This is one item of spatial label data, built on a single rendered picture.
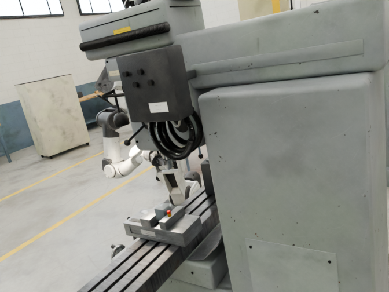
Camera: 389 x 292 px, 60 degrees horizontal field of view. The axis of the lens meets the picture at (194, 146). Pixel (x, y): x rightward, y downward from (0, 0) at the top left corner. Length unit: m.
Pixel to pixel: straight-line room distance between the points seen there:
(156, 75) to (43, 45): 9.39
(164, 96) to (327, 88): 0.44
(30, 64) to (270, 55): 9.19
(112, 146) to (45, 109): 5.70
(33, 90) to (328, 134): 6.86
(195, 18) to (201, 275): 1.06
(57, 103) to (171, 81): 6.75
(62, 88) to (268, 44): 6.83
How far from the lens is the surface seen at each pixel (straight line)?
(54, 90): 7.65
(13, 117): 9.61
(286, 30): 1.08
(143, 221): 1.58
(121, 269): 1.50
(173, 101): 0.98
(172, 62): 0.98
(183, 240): 1.49
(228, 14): 11.33
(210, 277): 1.54
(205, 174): 1.87
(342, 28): 1.04
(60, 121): 7.68
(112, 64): 1.46
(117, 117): 1.64
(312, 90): 0.95
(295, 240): 1.16
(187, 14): 1.35
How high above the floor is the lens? 1.72
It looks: 16 degrees down
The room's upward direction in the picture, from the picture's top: 11 degrees counter-clockwise
